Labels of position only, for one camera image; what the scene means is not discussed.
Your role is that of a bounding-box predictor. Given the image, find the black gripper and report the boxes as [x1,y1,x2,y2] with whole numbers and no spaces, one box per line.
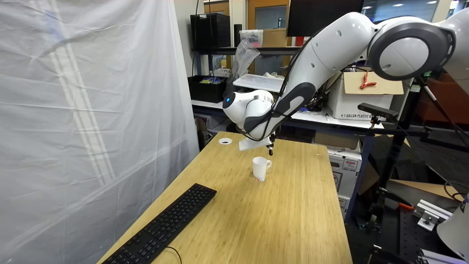
[263,129,279,157]

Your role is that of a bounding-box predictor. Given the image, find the clear plastic bag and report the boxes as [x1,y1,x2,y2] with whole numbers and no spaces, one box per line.
[231,38,263,81]

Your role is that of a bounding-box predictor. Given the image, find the white fabric curtain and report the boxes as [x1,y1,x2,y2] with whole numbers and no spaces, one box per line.
[0,0,201,264]

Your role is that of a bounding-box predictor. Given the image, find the black computer monitor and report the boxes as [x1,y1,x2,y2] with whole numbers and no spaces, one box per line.
[286,0,367,38]

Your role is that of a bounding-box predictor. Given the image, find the aluminium corner bracket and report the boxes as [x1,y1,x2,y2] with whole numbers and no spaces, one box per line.
[414,198,455,233]

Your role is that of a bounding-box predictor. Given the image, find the white mug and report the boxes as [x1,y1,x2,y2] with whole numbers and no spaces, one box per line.
[251,155,275,183]

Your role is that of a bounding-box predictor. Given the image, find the black stacked crates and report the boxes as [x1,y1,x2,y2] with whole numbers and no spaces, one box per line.
[190,12,232,51]

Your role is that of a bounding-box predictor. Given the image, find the black open bin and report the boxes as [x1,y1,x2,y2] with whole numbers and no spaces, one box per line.
[187,75,229,104]

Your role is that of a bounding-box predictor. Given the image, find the white box under shelf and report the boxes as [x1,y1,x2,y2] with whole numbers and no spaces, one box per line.
[327,148,364,199]

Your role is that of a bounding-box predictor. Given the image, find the white storage shelf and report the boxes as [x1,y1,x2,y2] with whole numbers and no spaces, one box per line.
[190,72,388,132]

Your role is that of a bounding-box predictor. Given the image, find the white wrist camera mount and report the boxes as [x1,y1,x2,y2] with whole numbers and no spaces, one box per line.
[238,136,273,153]

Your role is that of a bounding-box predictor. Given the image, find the black keyboard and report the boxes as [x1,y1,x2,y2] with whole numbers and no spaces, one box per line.
[102,182,219,264]

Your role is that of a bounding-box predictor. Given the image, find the white box with cardboard flap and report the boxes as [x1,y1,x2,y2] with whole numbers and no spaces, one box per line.
[326,69,407,122]

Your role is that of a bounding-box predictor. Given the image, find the black camera tripod stand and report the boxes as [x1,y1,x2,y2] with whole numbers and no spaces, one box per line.
[357,72,445,233]

